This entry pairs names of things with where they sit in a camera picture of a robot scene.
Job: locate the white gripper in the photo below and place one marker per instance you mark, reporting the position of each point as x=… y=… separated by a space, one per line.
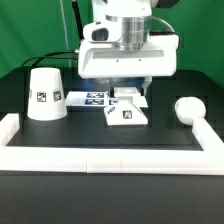
x=117 y=49

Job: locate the white lamp base with tags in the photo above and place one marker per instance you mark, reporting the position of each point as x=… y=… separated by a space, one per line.
x=126 y=110

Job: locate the white lamp bulb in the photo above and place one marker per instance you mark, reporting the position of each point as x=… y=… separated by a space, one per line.
x=188 y=109

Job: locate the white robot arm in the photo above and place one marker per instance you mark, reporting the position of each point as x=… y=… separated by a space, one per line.
x=129 y=10

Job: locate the white lamp shade with tags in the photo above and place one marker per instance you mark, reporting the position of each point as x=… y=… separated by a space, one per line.
x=46 y=100

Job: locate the white sheet with tags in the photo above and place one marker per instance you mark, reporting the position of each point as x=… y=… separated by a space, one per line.
x=101 y=99

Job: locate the white U-shaped frame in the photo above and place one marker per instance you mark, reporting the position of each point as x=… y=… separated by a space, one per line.
x=208 y=161

